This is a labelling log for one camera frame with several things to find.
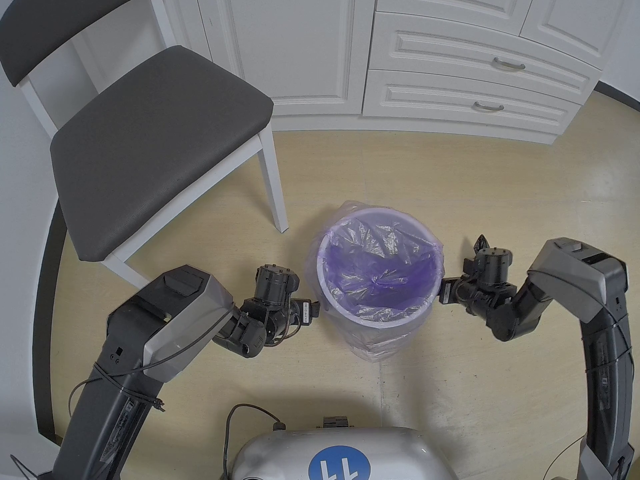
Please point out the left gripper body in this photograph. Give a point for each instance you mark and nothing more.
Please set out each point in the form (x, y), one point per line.
(306, 312)

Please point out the white trash bin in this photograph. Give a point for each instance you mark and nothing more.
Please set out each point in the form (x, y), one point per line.
(340, 313)

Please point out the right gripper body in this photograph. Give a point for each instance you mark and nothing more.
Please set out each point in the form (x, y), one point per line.
(447, 292)

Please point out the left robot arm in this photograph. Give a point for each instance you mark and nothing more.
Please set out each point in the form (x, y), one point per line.
(180, 308)

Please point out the purple plastic bag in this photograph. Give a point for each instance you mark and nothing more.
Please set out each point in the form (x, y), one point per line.
(375, 278)

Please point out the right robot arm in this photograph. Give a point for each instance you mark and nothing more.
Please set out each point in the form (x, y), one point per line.
(575, 273)

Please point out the grey white chair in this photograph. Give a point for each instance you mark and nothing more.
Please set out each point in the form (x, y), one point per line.
(150, 138)

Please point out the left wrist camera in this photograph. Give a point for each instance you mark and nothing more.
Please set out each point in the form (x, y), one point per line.
(295, 285)

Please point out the white wardrobe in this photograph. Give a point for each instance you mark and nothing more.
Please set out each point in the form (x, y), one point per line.
(450, 43)

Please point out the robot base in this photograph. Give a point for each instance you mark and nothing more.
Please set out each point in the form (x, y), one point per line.
(300, 453)

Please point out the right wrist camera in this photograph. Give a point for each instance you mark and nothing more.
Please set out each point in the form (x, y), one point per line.
(471, 266)

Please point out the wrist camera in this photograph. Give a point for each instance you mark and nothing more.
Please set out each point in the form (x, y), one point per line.
(471, 266)
(295, 285)

